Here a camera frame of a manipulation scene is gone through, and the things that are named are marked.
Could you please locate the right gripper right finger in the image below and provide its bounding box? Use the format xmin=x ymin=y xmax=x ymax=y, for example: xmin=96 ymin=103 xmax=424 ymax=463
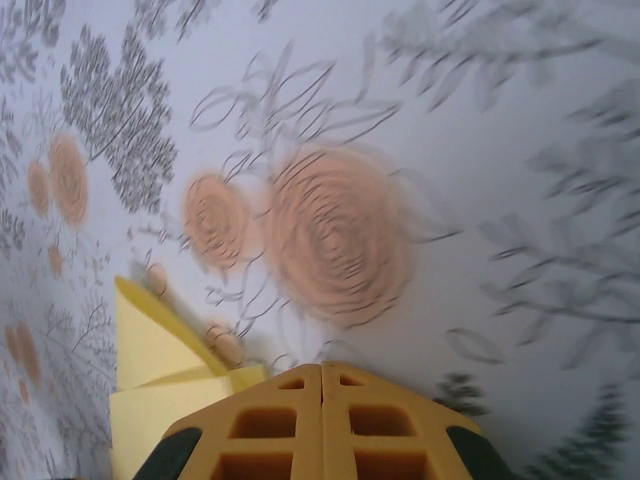
xmin=322 ymin=362 xmax=516 ymax=480

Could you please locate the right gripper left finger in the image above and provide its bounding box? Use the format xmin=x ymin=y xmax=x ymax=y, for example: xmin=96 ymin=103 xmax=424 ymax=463
xmin=134 ymin=363 xmax=324 ymax=480

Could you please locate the yellow cloth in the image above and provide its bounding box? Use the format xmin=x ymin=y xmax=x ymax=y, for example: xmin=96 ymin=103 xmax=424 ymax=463
xmin=108 ymin=276 xmax=271 ymax=480

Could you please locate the floral patterned tablecloth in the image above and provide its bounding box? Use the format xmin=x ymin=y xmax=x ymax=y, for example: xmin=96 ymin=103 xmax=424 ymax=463
xmin=0 ymin=0 xmax=640 ymax=480

